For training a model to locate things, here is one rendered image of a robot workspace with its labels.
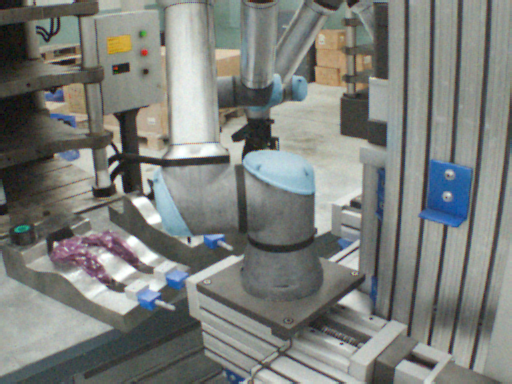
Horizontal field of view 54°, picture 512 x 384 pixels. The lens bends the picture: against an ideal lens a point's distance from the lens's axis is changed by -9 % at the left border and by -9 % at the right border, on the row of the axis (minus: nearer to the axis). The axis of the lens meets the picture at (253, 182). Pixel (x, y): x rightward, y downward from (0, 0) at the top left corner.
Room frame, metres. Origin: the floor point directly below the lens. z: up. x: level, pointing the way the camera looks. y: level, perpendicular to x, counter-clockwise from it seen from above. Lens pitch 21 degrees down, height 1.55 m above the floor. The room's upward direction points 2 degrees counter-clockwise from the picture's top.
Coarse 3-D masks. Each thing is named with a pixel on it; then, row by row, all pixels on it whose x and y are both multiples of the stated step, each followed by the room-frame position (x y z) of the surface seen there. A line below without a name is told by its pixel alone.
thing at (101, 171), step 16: (32, 0) 2.46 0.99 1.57; (32, 32) 2.44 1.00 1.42; (80, 32) 1.92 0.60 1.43; (32, 48) 2.44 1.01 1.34; (80, 48) 1.93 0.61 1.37; (96, 64) 1.93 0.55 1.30; (32, 96) 2.44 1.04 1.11; (96, 96) 1.92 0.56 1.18; (96, 112) 1.92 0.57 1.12; (96, 128) 1.92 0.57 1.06; (48, 160) 2.42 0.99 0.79; (96, 160) 1.92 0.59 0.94; (96, 176) 1.92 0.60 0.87; (96, 192) 1.90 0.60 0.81; (112, 192) 1.92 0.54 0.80
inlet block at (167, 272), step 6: (162, 264) 1.20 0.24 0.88; (168, 264) 1.21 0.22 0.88; (174, 264) 1.20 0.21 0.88; (156, 270) 1.18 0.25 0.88; (162, 270) 1.18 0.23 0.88; (168, 270) 1.18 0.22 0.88; (174, 270) 1.19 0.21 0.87; (156, 276) 1.18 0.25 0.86; (162, 276) 1.17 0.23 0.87; (168, 276) 1.17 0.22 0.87; (174, 276) 1.17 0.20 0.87; (180, 276) 1.17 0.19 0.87; (186, 276) 1.17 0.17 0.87; (174, 282) 1.15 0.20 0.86; (180, 282) 1.15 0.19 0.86; (180, 288) 1.15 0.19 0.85
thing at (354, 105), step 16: (352, 16) 5.32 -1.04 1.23; (352, 32) 5.32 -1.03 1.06; (352, 48) 5.29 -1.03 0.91; (368, 48) 5.30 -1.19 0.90; (352, 64) 5.32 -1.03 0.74; (352, 80) 5.28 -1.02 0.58; (368, 80) 5.16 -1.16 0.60; (352, 96) 5.29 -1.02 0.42; (368, 96) 5.34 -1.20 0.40; (352, 112) 5.25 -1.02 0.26; (368, 112) 5.13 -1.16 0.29; (352, 128) 5.25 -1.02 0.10
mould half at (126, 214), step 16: (112, 208) 1.64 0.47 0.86; (128, 208) 1.54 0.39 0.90; (144, 208) 1.50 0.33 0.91; (128, 224) 1.55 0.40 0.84; (144, 224) 1.47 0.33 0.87; (160, 224) 1.44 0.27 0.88; (144, 240) 1.48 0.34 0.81; (160, 240) 1.40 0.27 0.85; (176, 240) 1.34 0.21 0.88; (192, 240) 1.32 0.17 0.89; (240, 240) 1.39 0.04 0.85; (176, 256) 1.34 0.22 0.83; (192, 256) 1.28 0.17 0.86; (208, 256) 1.32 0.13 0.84; (224, 256) 1.35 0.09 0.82; (192, 272) 1.29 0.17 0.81
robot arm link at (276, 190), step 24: (240, 168) 0.84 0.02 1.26; (264, 168) 0.81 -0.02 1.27; (288, 168) 0.81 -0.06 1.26; (312, 168) 0.84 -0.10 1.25; (240, 192) 0.80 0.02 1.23; (264, 192) 0.80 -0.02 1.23; (288, 192) 0.80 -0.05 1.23; (312, 192) 0.82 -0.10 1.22; (240, 216) 0.79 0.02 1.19; (264, 216) 0.80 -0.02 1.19; (288, 216) 0.80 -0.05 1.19; (312, 216) 0.83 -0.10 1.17; (264, 240) 0.81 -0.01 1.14; (288, 240) 0.80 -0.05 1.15
